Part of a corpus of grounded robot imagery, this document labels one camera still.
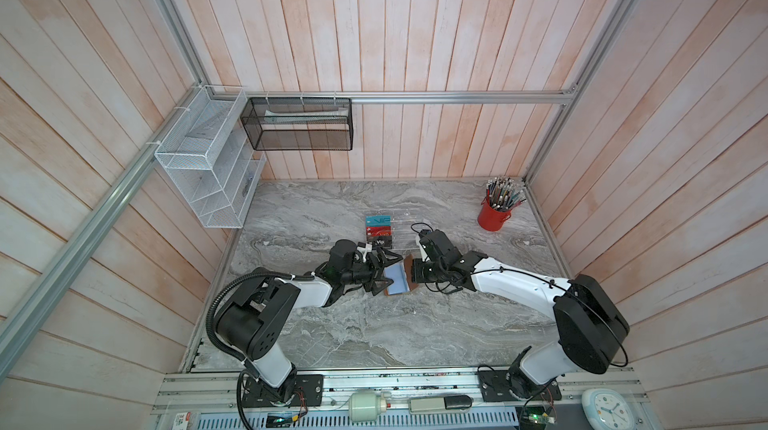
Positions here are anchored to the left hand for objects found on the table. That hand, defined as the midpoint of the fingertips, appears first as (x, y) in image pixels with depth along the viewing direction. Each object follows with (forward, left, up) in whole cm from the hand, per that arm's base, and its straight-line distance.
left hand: (399, 272), depth 84 cm
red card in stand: (+17, +6, -4) cm, 19 cm away
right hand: (+3, -3, -3) cm, 5 cm away
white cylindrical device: (-32, +9, -1) cm, 33 cm away
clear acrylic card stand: (+18, +1, -4) cm, 19 cm away
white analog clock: (-32, -48, -6) cm, 58 cm away
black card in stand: (+15, +5, -6) cm, 17 cm away
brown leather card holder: (+3, -1, -8) cm, 9 cm away
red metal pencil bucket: (+22, -32, -2) cm, 39 cm away
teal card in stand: (+20, +6, -2) cm, 21 cm away
